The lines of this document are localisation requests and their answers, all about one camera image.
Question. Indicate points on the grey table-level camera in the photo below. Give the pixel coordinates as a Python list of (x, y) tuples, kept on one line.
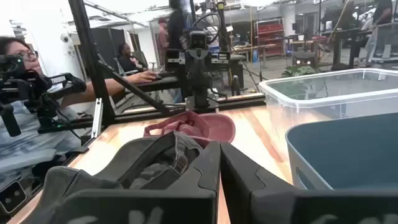
[(12, 196)]

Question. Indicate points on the person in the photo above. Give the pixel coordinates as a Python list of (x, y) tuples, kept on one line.
[(176, 28), (127, 60), (163, 40), (31, 146), (381, 18)]

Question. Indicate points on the black round device with lights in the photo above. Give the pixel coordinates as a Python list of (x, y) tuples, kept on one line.
[(304, 59)]

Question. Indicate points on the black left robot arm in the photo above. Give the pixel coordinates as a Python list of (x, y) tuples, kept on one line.
[(200, 88)]

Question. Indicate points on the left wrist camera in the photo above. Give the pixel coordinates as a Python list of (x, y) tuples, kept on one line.
[(198, 40)]

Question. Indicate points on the red storage shelf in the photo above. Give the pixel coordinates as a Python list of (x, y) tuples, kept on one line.
[(270, 32)]

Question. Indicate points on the white metal bracket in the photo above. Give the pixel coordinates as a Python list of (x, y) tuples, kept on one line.
[(97, 118)]

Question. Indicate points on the clear plastic bin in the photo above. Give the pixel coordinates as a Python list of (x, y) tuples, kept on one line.
[(311, 104)]

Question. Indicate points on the teal plastic bin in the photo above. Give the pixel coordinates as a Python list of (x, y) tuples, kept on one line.
[(342, 155)]

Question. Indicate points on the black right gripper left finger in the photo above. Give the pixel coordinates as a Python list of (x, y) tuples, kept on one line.
[(140, 208)]

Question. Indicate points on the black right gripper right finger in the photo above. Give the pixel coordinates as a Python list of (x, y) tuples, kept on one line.
[(311, 208)]

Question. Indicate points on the black workshop desk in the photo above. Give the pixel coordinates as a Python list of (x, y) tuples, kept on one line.
[(348, 34)]

